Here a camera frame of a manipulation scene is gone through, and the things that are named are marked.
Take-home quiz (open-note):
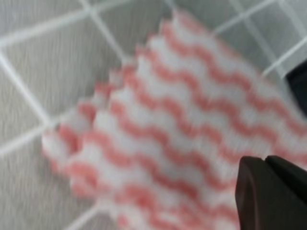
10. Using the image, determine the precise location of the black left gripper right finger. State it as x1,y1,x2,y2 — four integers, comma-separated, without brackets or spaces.
265,156,307,204

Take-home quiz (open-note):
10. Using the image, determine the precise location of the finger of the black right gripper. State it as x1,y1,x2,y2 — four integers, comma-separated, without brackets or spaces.
286,61,307,115

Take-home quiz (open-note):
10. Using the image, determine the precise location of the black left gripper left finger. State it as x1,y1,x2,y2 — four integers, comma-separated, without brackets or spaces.
235,156,307,230

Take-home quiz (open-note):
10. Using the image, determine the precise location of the pink white wavy towel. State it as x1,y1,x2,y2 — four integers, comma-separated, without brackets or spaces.
42,10,307,230

